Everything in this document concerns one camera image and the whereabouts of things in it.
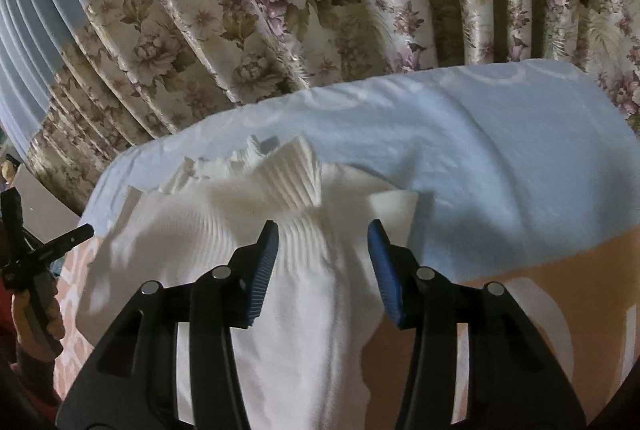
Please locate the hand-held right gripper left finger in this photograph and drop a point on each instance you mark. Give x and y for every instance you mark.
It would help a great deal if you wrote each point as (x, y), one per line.
(262, 280)

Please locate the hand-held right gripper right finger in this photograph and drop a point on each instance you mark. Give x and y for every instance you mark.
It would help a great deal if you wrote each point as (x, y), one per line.
(385, 280)

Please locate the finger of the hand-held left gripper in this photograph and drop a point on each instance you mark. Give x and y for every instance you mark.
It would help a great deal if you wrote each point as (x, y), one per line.
(12, 220)
(65, 244)

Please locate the white knit sweater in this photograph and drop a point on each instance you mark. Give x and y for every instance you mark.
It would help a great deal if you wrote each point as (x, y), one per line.
(300, 360)

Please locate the person's left forearm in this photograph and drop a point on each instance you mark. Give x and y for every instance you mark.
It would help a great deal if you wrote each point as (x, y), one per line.
(25, 380)

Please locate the person's left hand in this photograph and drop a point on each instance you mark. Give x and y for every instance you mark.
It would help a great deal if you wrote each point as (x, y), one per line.
(20, 325)

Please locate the orange and blue printed blanket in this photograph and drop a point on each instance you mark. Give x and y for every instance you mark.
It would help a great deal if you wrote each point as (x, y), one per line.
(500, 169)

